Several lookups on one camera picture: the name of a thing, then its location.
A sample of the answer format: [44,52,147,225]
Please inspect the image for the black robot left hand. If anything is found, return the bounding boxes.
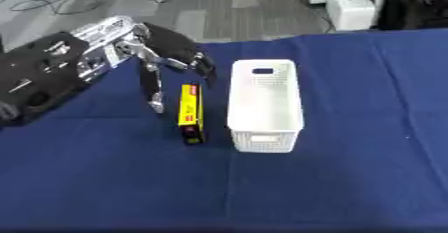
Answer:
[113,21,219,115]

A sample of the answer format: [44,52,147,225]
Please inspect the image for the yellow and black carton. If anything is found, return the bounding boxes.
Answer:
[176,82,209,146]

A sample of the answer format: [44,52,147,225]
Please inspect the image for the white plastic basket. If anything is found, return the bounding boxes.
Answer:
[225,58,307,154]

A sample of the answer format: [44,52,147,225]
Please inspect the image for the white cabinet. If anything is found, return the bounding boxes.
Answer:
[288,0,396,32]

